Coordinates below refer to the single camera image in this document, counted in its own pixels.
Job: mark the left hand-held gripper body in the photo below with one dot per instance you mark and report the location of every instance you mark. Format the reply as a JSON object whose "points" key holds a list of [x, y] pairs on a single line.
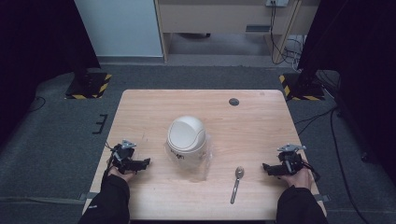
{"points": [[122, 154]]}

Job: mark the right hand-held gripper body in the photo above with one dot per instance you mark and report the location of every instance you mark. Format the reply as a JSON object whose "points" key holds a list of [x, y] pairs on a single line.
{"points": [[291, 159]]}

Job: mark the person's left hand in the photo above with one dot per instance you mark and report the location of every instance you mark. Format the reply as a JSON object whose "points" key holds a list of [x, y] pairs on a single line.
{"points": [[123, 175]]}

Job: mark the person's right hand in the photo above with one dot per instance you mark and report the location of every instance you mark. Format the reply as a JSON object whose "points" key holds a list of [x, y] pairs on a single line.
{"points": [[299, 179]]}

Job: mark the metal spoon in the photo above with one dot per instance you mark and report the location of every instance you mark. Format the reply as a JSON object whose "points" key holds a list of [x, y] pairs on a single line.
{"points": [[236, 185]]}

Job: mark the black stand base striped edge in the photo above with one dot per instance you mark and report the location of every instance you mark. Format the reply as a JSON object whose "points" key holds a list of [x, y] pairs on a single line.
{"points": [[88, 85], [300, 87]]}

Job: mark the grey round table grommet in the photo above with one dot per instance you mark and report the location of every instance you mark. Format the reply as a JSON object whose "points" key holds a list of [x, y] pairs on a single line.
{"points": [[233, 101]]}

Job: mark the dark curtain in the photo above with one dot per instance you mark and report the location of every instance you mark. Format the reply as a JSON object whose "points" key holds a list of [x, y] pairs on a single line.
{"points": [[358, 77], [37, 62]]}

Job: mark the white panel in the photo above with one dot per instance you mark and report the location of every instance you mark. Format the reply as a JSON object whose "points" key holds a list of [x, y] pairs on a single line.
{"points": [[120, 28]]}

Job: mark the light wooden desk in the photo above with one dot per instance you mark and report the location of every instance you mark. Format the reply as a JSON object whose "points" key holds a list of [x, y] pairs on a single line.
{"points": [[230, 21]]}

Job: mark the grey power strip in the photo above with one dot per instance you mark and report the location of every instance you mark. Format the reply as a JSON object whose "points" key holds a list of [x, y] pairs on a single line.
{"points": [[276, 2]]}

